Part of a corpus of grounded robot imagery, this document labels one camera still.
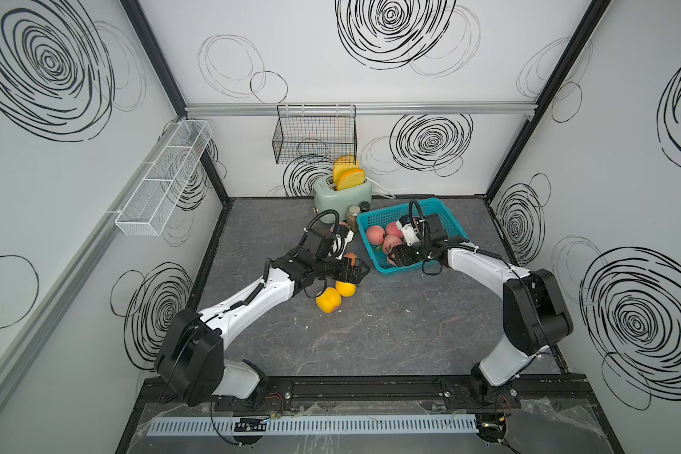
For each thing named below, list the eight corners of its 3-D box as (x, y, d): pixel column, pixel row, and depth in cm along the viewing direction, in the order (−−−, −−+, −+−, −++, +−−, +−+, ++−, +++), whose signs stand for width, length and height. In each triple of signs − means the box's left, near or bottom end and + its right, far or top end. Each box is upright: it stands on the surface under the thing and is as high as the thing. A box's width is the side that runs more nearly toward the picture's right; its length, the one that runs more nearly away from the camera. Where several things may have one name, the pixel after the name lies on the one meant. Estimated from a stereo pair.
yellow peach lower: (316, 307, 91) (315, 299, 86) (329, 292, 94) (329, 284, 90) (330, 318, 88) (329, 310, 84) (343, 302, 92) (343, 294, 87)
